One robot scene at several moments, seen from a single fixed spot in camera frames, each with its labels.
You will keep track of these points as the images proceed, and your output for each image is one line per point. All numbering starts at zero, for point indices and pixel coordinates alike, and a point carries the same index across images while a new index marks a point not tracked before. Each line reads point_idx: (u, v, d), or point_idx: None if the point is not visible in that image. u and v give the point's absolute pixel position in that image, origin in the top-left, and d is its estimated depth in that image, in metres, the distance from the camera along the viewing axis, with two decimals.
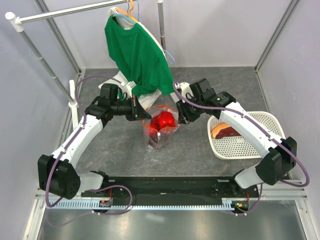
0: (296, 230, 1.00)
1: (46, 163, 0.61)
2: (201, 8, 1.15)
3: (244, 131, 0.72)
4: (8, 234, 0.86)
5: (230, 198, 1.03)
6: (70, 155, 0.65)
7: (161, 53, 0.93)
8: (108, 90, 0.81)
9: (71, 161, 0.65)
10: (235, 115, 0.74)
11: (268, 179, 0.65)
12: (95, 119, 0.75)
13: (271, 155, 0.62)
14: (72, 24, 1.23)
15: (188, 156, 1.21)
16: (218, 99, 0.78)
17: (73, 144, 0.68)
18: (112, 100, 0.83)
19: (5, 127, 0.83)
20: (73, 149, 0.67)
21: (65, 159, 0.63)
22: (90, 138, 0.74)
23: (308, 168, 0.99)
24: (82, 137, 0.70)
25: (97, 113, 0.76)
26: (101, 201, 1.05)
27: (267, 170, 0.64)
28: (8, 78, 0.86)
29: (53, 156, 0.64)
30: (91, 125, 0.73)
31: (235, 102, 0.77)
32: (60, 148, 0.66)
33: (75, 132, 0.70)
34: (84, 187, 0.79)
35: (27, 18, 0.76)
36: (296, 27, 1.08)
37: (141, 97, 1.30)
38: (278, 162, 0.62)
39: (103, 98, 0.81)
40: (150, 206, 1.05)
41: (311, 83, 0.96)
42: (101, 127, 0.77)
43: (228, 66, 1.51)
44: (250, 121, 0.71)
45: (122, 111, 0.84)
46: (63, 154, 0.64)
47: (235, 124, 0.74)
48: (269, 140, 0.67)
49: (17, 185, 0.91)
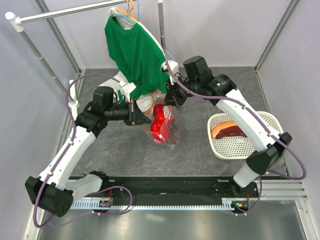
0: (296, 230, 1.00)
1: (34, 185, 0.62)
2: (201, 8, 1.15)
3: (242, 123, 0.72)
4: (8, 234, 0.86)
5: (230, 198, 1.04)
6: (57, 178, 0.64)
7: (161, 53, 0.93)
8: (101, 97, 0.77)
9: (59, 184, 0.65)
10: (235, 106, 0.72)
11: (257, 169, 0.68)
12: (85, 131, 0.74)
13: (269, 152, 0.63)
14: (72, 24, 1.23)
15: (188, 156, 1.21)
16: (218, 84, 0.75)
17: (61, 164, 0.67)
18: (106, 106, 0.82)
19: (5, 127, 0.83)
20: (61, 170, 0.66)
21: (52, 183, 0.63)
22: (82, 152, 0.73)
23: (308, 168, 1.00)
24: (70, 155, 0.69)
25: (89, 122, 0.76)
26: (101, 201, 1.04)
27: (259, 163, 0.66)
28: (8, 78, 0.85)
29: (40, 179, 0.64)
30: (81, 140, 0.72)
31: (233, 85, 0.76)
32: (47, 170, 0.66)
33: (64, 150, 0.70)
34: (80, 195, 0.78)
35: (27, 18, 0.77)
36: (296, 27, 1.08)
37: (141, 97, 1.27)
38: (274, 158, 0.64)
39: (96, 104, 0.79)
40: (150, 206, 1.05)
41: (311, 83, 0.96)
42: (93, 138, 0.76)
43: (228, 65, 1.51)
44: (251, 113, 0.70)
45: (117, 116, 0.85)
46: (49, 177, 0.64)
47: (233, 114, 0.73)
48: (268, 136, 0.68)
49: (17, 185, 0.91)
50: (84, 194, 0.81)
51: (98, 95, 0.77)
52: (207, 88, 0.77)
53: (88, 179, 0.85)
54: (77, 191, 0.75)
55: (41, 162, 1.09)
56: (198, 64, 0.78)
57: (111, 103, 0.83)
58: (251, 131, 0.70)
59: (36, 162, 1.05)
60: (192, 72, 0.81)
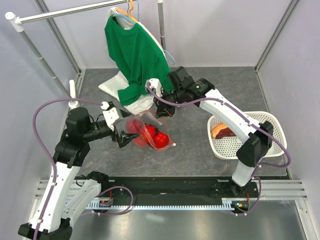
0: (296, 230, 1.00)
1: (26, 234, 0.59)
2: (201, 8, 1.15)
3: (225, 119, 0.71)
4: (8, 234, 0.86)
5: (229, 198, 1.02)
6: (48, 224, 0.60)
7: (161, 53, 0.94)
8: (75, 124, 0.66)
9: (52, 228, 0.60)
10: (215, 103, 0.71)
11: (248, 162, 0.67)
12: (66, 167, 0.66)
13: (251, 140, 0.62)
14: (72, 24, 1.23)
15: (188, 156, 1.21)
16: (197, 87, 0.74)
17: (49, 207, 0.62)
18: (84, 130, 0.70)
19: (5, 127, 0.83)
20: (50, 214, 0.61)
21: (44, 229, 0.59)
22: (70, 186, 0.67)
23: (308, 168, 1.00)
24: (57, 195, 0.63)
25: (70, 153, 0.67)
26: (101, 201, 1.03)
27: (247, 154, 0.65)
28: (8, 78, 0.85)
29: (32, 226, 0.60)
30: (64, 178, 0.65)
31: (213, 86, 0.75)
32: (36, 216, 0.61)
33: (48, 193, 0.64)
34: (79, 214, 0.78)
35: (27, 18, 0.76)
36: (296, 27, 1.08)
37: (141, 97, 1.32)
38: (257, 146, 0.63)
39: (72, 132, 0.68)
40: (150, 206, 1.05)
41: (311, 83, 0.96)
42: (78, 169, 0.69)
43: (228, 65, 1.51)
44: (230, 108, 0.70)
45: (101, 134, 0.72)
46: (40, 224, 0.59)
47: (215, 113, 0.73)
48: (249, 126, 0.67)
49: (17, 185, 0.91)
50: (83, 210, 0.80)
51: (70, 122, 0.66)
52: (189, 93, 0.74)
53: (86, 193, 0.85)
54: (74, 216, 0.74)
55: (41, 162, 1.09)
56: (179, 72, 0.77)
57: (88, 124, 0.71)
58: (234, 125, 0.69)
59: (37, 162, 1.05)
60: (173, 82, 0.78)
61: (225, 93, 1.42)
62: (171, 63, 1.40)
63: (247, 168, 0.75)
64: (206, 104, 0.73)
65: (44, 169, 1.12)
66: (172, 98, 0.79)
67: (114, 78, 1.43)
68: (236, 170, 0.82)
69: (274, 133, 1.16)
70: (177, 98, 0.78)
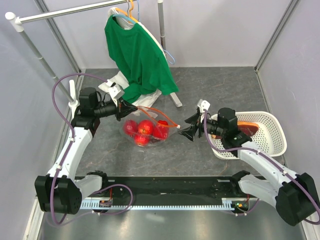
0: (296, 231, 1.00)
1: (44, 183, 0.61)
2: (202, 7, 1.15)
3: (261, 169, 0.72)
4: (8, 234, 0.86)
5: (229, 198, 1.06)
6: (67, 171, 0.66)
7: (161, 53, 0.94)
8: (87, 98, 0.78)
9: (69, 175, 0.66)
10: (250, 152, 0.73)
11: (289, 218, 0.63)
12: (83, 130, 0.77)
13: (284, 190, 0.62)
14: (72, 24, 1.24)
15: (188, 156, 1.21)
16: (235, 138, 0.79)
17: (68, 158, 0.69)
18: (94, 105, 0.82)
19: (6, 127, 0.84)
20: (69, 164, 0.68)
21: (63, 175, 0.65)
22: (82, 149, 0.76)
23: (307, 168, 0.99)
24: (74, 150, 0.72)
25: (84, 123, 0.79)
26: (102, 201, 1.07)
27: (286, 208, 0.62)
28: (9, 78, 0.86)
29: (50, 175, 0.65)
30: (81, 137, 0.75)
31: (250, 139, 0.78)
32: (54, 167, 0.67)
33: (67, 148, 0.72)
34: (85, 195, 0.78)
35: (27, 18, 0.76)
36: (296, 27, 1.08)
37: (141, 97, 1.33)
38: (293, 198, 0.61)
39: (85, 107, 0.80)
40: (150, 206, 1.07)
41: (311, 83, 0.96)
42: (91, 136, 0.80)
43: (229, 65, 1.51)
44: (264, 157, 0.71)
45: (107, 112, 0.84)
46: (59, 171, 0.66)
47: (251, 161, 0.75)
48: (283, 175, 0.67)
49: (18, 185, 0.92)
50: (87, 194, 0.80)
51: (83, 97, 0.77)
52: (229, 141, 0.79)
53: (90, 178, 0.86)
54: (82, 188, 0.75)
55: (41, 162, 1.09)
56: (232, 120, 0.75)
57: (97, 101, 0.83)
58: (268, 174, 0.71)
59: (37, 162, 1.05)
60: (220, 121, 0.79)
61: (225, 93, 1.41)
62: (171, 63, 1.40)
63: (264, 189, 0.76)
64: (242, 153, 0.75)
65: (44, 169, 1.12)
66: (210, 128, 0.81)
67: (114, 78, 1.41)
68: (250, 187, 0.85)
69: (274, 133, 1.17)
70: (215, 131, 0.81)
